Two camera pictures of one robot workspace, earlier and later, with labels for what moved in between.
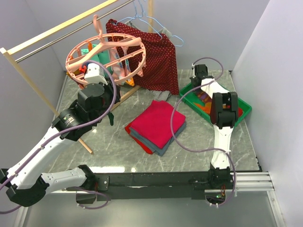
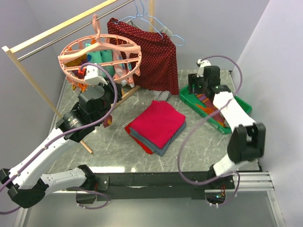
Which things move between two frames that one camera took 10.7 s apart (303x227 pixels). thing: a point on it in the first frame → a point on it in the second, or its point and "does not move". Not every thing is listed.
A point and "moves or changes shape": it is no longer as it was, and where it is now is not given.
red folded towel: x=128 y=130 does not move
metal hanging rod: x=68 y=32 does not move
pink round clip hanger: x=115 y=57 moves or changes shape
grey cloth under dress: x=160 y=95 does not move
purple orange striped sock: x=206 y=105 → x=107 y=121
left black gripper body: x=110 y=91 does not move
